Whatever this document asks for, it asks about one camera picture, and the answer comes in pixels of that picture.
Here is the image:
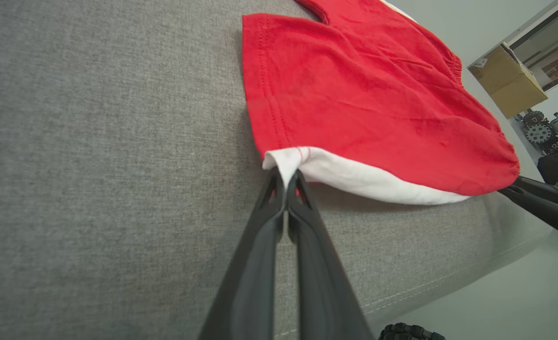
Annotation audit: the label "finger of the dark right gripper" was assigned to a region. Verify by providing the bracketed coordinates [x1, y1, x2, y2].
[498, 187, 558, 235]
[515, 176, 558, 204]

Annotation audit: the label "black ribbed wheel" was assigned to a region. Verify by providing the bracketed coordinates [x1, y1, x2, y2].
[378, 323, 446, 340]

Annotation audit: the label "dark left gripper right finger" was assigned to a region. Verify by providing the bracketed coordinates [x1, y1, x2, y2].
[287, 170, 374, 340]

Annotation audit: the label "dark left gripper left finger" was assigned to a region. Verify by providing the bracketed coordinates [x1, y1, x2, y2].
[198, 168, 287, 340]

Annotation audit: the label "grey fabric sofa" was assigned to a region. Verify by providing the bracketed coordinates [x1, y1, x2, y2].
[0, 0, 557, 340]

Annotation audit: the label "black toothed wheels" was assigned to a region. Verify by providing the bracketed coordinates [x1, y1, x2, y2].
[523, 110, 555, 146]

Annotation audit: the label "brown cardboard box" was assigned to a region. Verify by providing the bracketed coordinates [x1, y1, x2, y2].
[468, 42, 549, 119]

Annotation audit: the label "red shorts with white stripe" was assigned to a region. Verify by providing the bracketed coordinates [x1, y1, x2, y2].
[241, 0, 521, 206]

